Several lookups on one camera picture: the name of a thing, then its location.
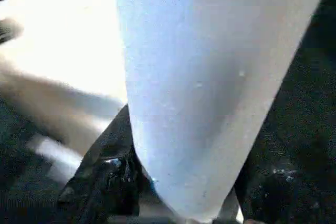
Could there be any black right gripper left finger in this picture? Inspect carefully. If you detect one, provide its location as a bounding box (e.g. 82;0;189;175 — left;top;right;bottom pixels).
56;103;155;224

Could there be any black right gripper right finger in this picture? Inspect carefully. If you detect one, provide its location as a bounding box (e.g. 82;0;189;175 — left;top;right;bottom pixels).
233;140;336;224

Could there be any white plastic table leg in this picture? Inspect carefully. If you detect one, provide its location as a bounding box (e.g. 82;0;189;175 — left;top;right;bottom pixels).
109;0;335;222

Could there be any black work mat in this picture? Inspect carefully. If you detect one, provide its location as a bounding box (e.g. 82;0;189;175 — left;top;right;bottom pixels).
0;0;336;224

